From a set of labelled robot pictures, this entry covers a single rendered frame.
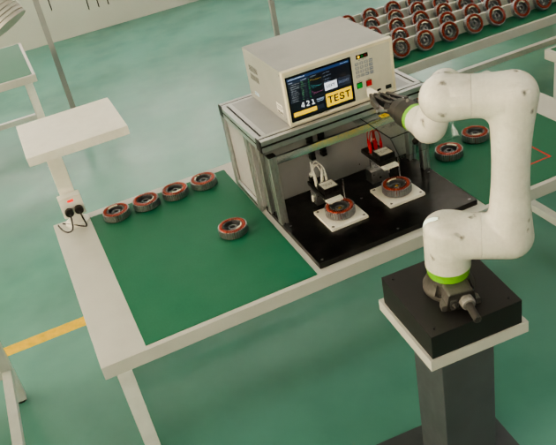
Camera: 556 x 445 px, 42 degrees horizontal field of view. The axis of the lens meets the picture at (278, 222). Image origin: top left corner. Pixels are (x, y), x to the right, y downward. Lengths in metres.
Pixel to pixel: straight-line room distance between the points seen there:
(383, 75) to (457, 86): 0.91
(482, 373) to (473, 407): 0.14
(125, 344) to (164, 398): 0.91
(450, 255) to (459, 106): 0.43
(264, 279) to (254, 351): 0.91
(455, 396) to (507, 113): 0.94
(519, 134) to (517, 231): 0.28
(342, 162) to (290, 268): 0.60
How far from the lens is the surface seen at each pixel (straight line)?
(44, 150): 2.71
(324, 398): 3.07
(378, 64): 2.70
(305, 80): 2.58
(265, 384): 3.19
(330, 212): 2.64
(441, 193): 2.76
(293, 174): 2.83
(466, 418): 2.46
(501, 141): 1.90
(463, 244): 2.02
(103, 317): 2.54
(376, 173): 2.85
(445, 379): 2.29
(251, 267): 2.55
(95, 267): 2.81
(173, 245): 2.78
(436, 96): 1.83
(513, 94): 1.83
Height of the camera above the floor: 2.21
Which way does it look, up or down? 32 degrees down
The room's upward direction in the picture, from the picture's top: 12 degrees counter-clockwise
